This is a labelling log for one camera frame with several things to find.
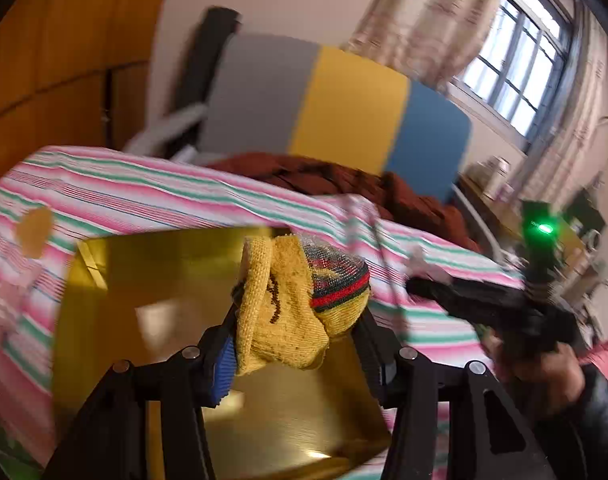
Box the wooden desk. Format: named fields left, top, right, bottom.
left=459, top=157, right=605, bottom=281

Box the brown blanket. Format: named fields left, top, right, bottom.
left=206, top=152, right=482, bottom=253

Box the wooden wardrobe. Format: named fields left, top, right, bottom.
left=0, top=0, right=177, bottom=191

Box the person's right hand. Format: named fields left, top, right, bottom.
left=484, top=330, right=585, bottom=416

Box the beige patterned curtain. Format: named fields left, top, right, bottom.
left=344, top=0, right=515, bottom=93
left=524, top=10, right=608, bottom=201

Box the yellow sock with striped cuff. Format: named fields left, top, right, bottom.
left=231, top=235, right=372, bottom=376

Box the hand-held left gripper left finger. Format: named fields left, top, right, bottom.
left=41, top=302, right=242, bottom=480

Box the gold metal box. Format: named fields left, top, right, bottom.
left=51, top=227, right=392, bottom=480

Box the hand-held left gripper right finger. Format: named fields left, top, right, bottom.
left=351, top=310, right=557, bottom=480

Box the person's right forearm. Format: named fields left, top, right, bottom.
left=559, top=360, right=608, bottom=480

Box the white bag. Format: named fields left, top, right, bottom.
left=479, top=157, right=512, bottom=198

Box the yellow round object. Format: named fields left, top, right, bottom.
left=16, top=206, right=54, bottom=260

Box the white chair armrest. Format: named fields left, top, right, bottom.
left=124, top=102, right=207, bottom=161

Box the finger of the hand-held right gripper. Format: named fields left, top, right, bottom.
left=406, top=275, right=527, bottom=321

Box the grey yellow blue chair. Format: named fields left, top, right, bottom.
left=201, top=32, right=472, bottom=201

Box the dark framed window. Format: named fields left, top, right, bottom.
left=454, top=0, right=582, bottom=141

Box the black chair headrest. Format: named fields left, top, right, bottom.
left=171, top=7, right=240, bottom=111

